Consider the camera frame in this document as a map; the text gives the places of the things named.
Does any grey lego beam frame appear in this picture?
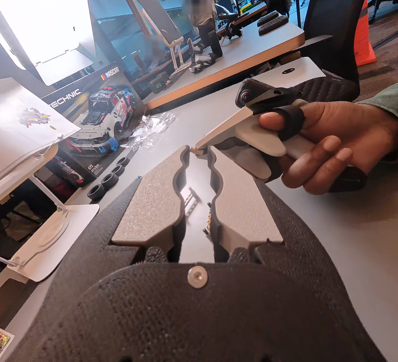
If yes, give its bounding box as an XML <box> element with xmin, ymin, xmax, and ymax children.
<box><xmin>182</xmin><ymin>186</ymin><xmax>200</xmax><ymax>215</ymax></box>
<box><xmin>204</xmin><ymin>202</ymin><xmax>215</xmax><ymax>236</ymax></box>

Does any grey table with wooden edge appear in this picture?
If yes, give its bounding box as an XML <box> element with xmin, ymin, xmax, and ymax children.
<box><xmin>141</xmin><ymin>4</ymin><xmax>306</xmax><ymax>110</ymax></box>

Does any orange traffic cone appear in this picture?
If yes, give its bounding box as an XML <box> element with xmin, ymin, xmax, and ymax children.
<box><xmin>354</xmin><ymin>0</ymin><xmax>377</xmax><ymax>67</ymax></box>

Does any white frame stand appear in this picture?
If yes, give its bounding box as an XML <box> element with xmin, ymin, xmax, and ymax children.
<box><xmin>161</xmin><ymin>27</ymin><xmax>189</xmax><ymax>74</ymax></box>

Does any clear plastic bag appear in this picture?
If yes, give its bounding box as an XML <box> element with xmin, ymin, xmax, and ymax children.
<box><xmin>128</xmin><ymin>112</ymin><xmax>177</xmax><ymax>148</ymax></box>

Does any white sign board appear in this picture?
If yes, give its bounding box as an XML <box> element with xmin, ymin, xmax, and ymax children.
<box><xmin>0</xmin><ymin>0</ymin><xmax>95</xmax><ymax>87</ymax></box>

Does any black office chair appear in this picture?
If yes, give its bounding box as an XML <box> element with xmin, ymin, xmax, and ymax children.
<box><xmin>303</xmin><ymin>0</ymin><xmax>378</xmax><ymax>84</ymax></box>

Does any lego car set box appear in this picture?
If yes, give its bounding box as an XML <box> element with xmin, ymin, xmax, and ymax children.
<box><xmin>40</xmin><ymin>63</ymin><xmax>147</xmax><ymax>189</ymax></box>

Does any lego instruction booklet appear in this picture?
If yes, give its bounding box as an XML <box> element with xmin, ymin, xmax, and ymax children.
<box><xmin>0</xmin><ymin>77</ymin><xmax>82</xmax><ymax>182</ymax></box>

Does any black textured pad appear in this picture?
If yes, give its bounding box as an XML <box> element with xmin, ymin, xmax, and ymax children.
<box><xmin>257</xmin><ymin>10</ymin><xmax>280</xmax><ymax>25</ymax></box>
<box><xmin>258</xmin><ymin>15</ymin><xmax>290</xmax><ymax>36</ymax></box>

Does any printed sticker sheet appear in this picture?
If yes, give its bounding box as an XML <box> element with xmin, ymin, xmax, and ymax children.
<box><xmin>0</xmin><ymin>332</ymin><xmax>15</xmax><ymax>357</ymax></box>

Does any black case with green lights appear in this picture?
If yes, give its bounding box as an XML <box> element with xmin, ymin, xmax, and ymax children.
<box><xmin>148</xmin><ymin>72</ymin><xmax>171</xmax><ymax>94</ymax></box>

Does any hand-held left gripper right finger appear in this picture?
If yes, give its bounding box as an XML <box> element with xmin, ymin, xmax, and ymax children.
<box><xmin>207</xmin><ymin>146</ymin><xmax>284</xmax><ymax>262</ymax></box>

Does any person's right forearm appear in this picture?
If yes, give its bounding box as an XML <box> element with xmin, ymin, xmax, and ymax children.
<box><xmin>354</xmin><ymin>87</ymin><xmax>398</xmax><ymax>163</ymax></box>

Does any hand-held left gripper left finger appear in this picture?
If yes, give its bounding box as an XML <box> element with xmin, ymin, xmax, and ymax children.
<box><xmin>111</xmin><ymin>145</ymin><xmax>191</xmax><ymax>262</ymax></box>

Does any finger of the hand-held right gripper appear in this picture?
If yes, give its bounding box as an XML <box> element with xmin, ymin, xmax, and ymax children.
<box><xmin>195</xmin><ymin>107</ymin><xmax>261</xmax><ymax>155</ymax></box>

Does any black chair armrest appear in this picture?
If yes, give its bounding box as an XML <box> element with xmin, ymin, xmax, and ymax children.
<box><xmin>292</xmin><ymin>76</ymin><xmax>359</xmax><ymax>106</ymax></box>

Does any person's right hand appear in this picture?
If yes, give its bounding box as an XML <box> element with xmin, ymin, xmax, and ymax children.
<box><xmin>260</xmin><ymin>101</ymin><xmax>397</xmax><ymax>196</ymax></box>

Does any white and black device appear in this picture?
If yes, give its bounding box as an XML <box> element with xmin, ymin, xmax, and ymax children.
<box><xmin>187</xmin><ymin>43</ymin><xmax>219</xmax><ymax>75</ymax></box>

